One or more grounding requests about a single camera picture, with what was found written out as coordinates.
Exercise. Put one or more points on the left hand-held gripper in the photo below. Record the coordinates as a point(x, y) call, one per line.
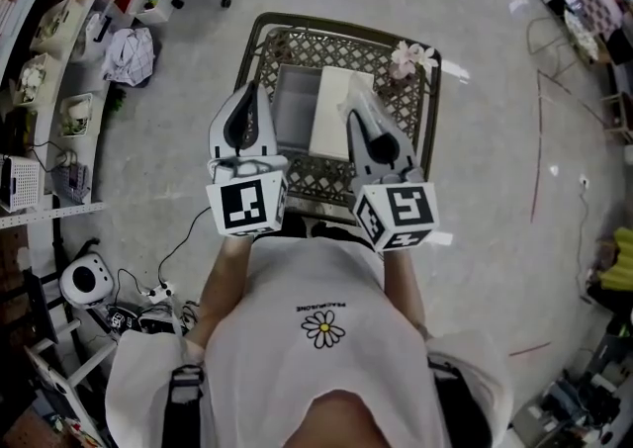
point(242, 208)

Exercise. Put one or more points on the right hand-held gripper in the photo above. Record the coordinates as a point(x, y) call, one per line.
point(400, 213)

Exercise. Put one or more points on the grey tray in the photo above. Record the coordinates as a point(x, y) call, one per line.
point(292, 110)

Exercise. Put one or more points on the clear plastic bag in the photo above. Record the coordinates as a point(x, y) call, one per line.
point(356, 90)

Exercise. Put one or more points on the person's left forearm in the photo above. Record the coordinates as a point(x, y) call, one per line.
point(222, 288)

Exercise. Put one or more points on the person's right forearm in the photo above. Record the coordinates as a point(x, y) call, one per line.
point(403, 288)

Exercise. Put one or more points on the white box lid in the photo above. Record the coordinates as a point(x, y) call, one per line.
point(329, 115)

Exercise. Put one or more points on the pink artificial flower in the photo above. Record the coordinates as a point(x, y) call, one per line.
point(413, 58)

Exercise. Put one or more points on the person's black trousers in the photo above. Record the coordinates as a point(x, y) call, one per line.
point(301, 226)

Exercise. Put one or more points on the brown lattice side table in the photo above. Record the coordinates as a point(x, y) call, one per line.
point(341, 50)

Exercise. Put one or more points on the white grid pattern bag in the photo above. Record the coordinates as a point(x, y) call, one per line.
point(129, 58)

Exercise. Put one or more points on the purple lattice bag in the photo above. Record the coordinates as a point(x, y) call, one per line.
point(71, 179)

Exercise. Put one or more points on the white power strip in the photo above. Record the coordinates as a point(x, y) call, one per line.
point(162, 292)

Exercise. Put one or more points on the white floor socket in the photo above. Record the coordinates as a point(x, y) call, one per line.
point(584, 182)

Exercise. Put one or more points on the person's white daisy shirt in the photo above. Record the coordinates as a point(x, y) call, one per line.
point(321, 362)

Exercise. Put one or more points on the white round device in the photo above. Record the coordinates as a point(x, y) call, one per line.
point(86, 280)

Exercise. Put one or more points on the white basket with flowers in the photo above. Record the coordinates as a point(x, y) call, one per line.
point(32, 80)

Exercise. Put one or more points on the black device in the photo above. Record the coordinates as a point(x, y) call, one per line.
point(128, 320)

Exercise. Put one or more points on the white perforated basket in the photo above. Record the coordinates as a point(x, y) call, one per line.
point(22, 184)

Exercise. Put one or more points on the wooden stool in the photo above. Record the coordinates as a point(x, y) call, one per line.
point(618, 117)

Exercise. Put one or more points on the white shelf unit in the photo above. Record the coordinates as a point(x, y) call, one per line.
point(29, 16)

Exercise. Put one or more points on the yellow green foam block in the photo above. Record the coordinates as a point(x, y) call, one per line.
point(618, 263)

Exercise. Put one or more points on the pink checkered tablecloth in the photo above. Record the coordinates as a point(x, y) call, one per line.
point(593, 1)

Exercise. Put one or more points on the person's neck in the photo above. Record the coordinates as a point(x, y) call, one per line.
point(346, 421)

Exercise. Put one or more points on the grey equipment crate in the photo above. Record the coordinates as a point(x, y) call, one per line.
point(569, 396)

